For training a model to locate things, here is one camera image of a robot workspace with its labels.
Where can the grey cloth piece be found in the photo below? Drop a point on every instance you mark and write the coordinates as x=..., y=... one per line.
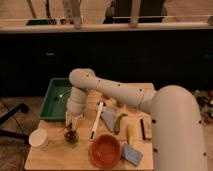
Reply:
x=108, y=116

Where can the yellow corn toy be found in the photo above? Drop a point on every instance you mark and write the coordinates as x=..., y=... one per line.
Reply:
x=130, y=134

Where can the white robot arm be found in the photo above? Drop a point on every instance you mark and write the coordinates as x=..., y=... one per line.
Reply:
x=176, y=124

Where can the dark red grapes bunch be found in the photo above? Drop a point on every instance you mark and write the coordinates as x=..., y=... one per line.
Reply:
x=71, y=134

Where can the green chili pepper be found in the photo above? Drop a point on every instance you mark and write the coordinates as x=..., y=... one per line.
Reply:
x=117, y=123

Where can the green plastic cup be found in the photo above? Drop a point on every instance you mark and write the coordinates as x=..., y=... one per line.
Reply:
x=73, y=143

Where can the blue sponge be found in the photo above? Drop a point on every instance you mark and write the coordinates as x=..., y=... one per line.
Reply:
x=131, y=155

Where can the orange toy fruit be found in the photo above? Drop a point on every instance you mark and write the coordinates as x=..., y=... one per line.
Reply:
x=105, y=97

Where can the white paper cup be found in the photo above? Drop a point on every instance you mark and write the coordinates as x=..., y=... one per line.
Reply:
x=39, y=138

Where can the green tray on counter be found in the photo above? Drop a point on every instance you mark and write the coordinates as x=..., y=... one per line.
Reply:
x=41, y=22

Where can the green plastic tray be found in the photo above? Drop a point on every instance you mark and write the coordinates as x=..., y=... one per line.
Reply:
x=54, y=110

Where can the orange bowl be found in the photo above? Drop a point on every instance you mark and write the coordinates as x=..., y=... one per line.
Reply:
x=105, y=152

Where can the metal spoon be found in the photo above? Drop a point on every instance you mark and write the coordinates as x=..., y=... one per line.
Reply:
x=60, y=96

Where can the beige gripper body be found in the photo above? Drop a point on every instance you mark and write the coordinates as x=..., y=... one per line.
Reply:
x=73, y=121

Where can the black office chair base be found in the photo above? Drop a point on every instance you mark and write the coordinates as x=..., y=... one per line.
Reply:
x=9, y=125

